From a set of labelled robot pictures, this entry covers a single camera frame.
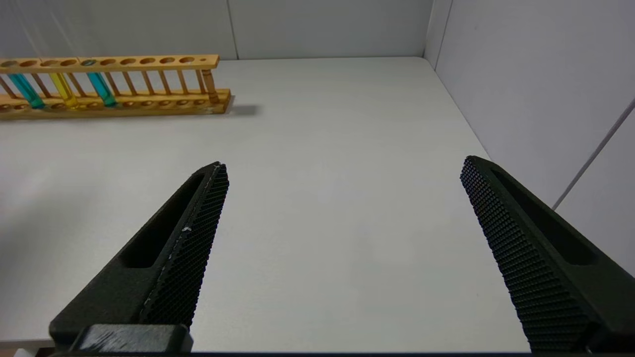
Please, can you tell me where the test tube with blue-green liquid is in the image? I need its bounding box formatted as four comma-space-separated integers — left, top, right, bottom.
50, 5, 120, 108
0, 20, 46, 110

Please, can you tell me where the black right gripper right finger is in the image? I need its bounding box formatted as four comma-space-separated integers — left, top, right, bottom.
460, 156, 635, 354

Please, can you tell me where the test tube with yellow liquid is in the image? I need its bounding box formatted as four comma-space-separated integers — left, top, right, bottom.
17, 5, 80, 110

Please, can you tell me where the wooden test tube rack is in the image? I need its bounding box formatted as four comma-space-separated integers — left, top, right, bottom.
0, 54, 232, 119

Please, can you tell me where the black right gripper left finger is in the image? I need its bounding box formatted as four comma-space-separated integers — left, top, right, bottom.
49, 162, 230, 349

